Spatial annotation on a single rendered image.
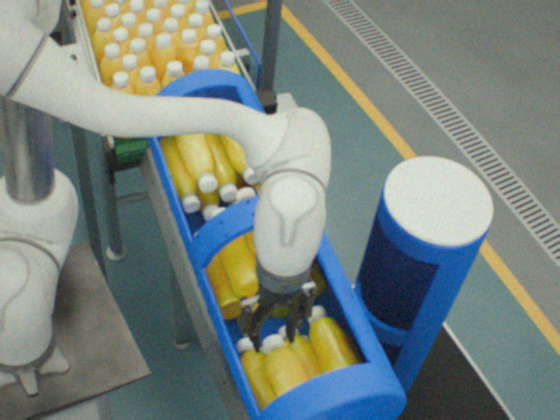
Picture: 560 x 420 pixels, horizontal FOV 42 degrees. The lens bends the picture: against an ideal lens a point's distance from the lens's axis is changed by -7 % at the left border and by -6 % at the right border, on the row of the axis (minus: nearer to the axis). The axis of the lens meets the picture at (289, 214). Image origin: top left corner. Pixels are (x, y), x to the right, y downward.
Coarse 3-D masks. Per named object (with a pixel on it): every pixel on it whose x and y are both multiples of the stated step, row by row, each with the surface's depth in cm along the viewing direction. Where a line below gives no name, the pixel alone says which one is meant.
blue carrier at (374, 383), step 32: (160, 96) 174; (192, 96) 180; (224, 96) 184; (256, 96) 182; (160, 160) 171; (256, 192) 185; (192, 224) 177; (224, 224) 150; (192, 256) 157; (320, 256) 147; (352, 288) 150; (224, 320) 160; (352, 320) 139; (224, 352) 147; (320, 384) 128; (352, 384) 128; (384, 384) 131; (256, 416) 134; (288, 416) 128; (320, 416) 127; (352, 416) 133; (384, 416) 140
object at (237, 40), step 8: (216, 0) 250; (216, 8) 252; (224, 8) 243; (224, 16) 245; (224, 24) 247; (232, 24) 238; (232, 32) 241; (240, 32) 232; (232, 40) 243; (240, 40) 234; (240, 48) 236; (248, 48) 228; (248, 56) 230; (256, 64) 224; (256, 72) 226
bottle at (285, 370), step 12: (276, 348) 143; (288, 348) 143; (276, 360) 140; (288, 360) 140; (300, 360) 142; (276, 372) 139; (288, 372) 138; (300, 372) 139; (276, 384) 138; (288, 384) 137; (276, 396) 138
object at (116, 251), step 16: (64, 0) 256; (64, 16) 319; (64, 32) 326; (80, 32) 233; (96, 144) 241; (112, 144) 204; (112, 160) 202; (112, 176) 206; (112, 192) 259; (144, 192) 269; (112, 208) 265; (112, 224) 272; (112, 240) 280; (112, 256) 287
